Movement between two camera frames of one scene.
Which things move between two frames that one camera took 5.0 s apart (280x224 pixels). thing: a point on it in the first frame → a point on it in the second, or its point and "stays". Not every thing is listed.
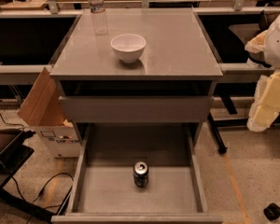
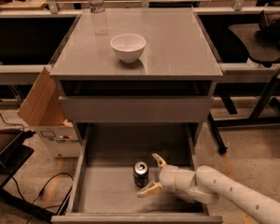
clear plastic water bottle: (97, 7) stays
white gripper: (279, 46) → (168, 178)
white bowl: (128, 47) stays
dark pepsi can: (141, 174) stays
